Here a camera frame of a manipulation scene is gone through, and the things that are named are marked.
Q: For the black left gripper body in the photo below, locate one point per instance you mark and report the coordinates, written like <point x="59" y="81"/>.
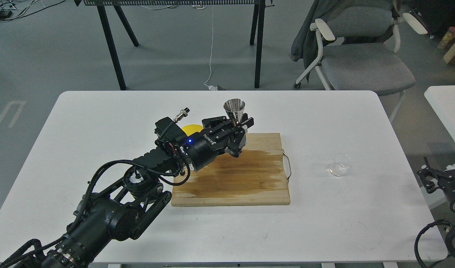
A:
<point x="203" y="148"/>

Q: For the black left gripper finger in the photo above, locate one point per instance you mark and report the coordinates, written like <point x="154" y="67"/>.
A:
<point x="216" y="123"/>
<point x="237" y="137"/>

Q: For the yellow lemon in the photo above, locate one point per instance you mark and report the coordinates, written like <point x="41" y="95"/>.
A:
<point x="191" y="129"/>

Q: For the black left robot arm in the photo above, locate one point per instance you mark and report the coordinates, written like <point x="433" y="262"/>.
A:
<point x="125" y="196"/>

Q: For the black metal frame table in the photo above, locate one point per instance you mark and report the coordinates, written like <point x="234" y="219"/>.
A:
<point x="162" y="32"/>

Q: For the wooden cutting board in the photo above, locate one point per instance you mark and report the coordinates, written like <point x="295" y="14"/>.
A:
<point x="256" y="177"/>

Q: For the steel jigger measuring cup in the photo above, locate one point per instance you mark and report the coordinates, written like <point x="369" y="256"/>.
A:
<point x="234" y="109"/>

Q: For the small clear glass cup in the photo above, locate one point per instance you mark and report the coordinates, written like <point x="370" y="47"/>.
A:
<point x="340" y="165"/>

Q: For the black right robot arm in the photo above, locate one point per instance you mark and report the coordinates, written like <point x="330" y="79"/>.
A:
<point x="448" y="240"/>

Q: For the dark jacket on chair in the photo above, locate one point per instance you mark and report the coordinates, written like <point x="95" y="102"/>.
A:
<point x="304" y="45"/>

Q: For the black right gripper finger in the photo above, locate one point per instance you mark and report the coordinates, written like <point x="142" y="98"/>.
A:
<point x="432" y="179"/>

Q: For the grey office chair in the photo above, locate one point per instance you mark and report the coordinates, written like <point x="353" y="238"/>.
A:
<point x="357" y="50"/>

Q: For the white side table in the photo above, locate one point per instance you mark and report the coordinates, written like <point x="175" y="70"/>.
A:
<point x="442" y="100"/>

